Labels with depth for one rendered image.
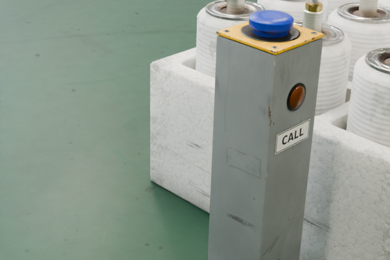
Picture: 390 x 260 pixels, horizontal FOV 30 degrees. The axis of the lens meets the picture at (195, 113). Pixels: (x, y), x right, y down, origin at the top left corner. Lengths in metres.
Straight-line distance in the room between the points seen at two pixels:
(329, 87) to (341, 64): 0.03
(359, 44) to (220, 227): 0.31
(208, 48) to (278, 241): 0.28
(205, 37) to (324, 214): 0.26
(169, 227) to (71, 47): 0.67
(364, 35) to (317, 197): 0.22
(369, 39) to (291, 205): 0.27
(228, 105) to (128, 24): 0.99
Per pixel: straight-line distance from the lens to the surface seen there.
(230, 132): 0.68
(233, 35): 0.65
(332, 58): 0.83
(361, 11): 0.94
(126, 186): 1.02
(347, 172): 0.78
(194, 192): 0.97
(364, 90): 0.78
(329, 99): 0.85
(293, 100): 0.66
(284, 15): 0.66
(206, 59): 0.91
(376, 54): 0.81
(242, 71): 0.65
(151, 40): 1.55
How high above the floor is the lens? 0.53
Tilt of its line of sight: 26 degrees down
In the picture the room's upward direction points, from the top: 2 degrees clockwise
